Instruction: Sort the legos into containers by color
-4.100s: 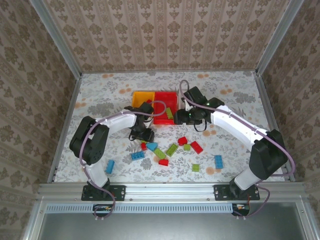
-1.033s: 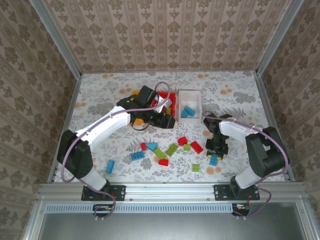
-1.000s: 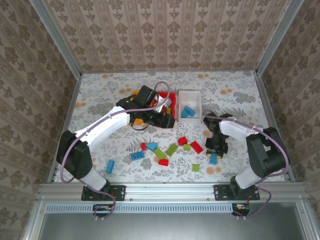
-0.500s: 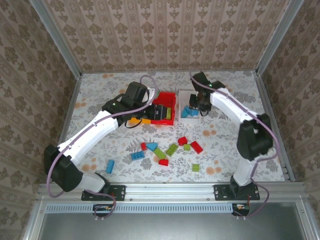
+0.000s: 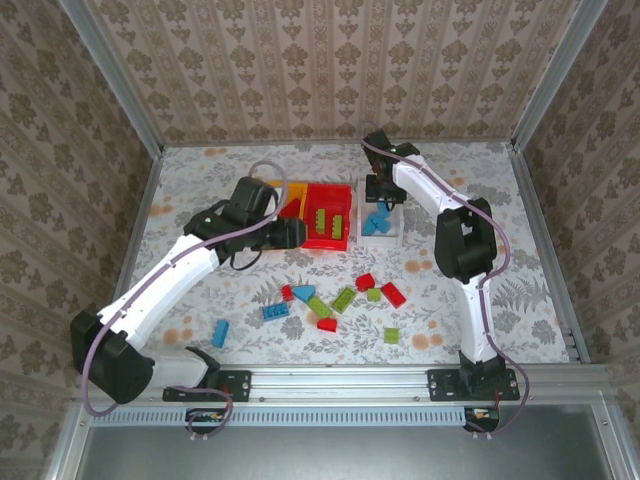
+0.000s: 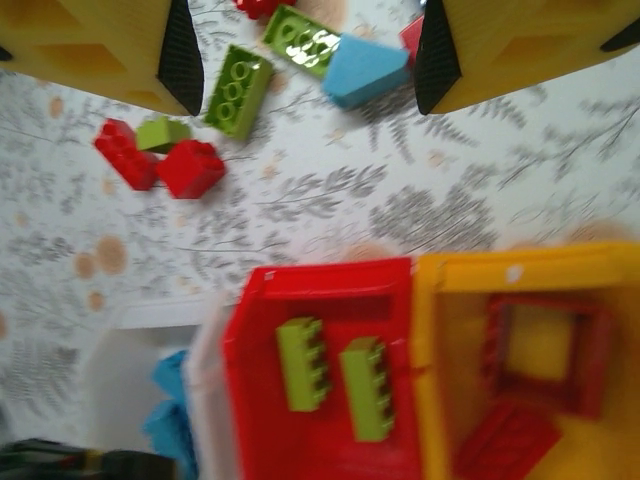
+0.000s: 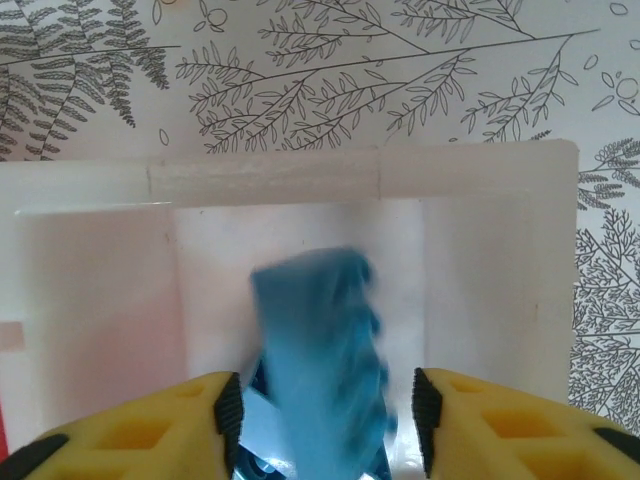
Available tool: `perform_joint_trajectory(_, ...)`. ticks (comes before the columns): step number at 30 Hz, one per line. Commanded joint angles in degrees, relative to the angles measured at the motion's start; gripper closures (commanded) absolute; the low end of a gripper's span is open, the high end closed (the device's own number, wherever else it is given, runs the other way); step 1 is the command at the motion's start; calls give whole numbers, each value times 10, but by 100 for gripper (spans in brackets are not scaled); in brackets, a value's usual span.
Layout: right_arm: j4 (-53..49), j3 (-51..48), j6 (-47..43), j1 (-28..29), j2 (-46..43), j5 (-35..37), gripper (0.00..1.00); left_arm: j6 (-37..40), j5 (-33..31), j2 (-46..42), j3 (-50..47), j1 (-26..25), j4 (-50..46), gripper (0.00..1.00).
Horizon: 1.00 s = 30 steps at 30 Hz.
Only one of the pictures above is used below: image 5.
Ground white plastic bin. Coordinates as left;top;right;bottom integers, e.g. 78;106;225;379
355;179;405;246

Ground red plastic bin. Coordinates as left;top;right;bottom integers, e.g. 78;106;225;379
298;182;354;251

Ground yellow plastic bin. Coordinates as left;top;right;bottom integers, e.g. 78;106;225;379
266;180;310;253

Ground long red lego brick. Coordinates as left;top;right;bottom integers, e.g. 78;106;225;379
380;282;408;308

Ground long green lego brick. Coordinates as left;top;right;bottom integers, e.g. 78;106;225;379
306;295;335;319

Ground floral patterned tablecloth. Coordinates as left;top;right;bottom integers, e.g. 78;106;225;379
124;142;576;369

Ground small black controller board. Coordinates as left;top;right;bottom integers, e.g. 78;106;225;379
187;408;231;434
464;407;501;432

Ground grey metal sheet panel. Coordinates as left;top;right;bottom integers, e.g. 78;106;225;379
74;404;621;480

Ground thin black cable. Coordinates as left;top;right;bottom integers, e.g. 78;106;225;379
227;247;264;272

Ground aluminium frame rail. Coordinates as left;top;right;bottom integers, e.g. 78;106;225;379
507;142;589;366
112;147;165;306

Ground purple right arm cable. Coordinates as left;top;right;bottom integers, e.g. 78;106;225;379
359;122;531;441

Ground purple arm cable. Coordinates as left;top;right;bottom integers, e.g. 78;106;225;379
82;160;289;441
359;122;531;441

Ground wide aluminium mounting rail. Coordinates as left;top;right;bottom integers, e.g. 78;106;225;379
79;363;611;407

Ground aluminium frame post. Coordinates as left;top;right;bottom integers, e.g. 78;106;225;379
57;0;166;156
509;0;609;151

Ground grey slotted cable duct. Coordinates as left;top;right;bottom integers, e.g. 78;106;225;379
92;405;469;427

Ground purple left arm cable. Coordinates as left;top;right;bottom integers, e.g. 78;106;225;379
82;160;289;441

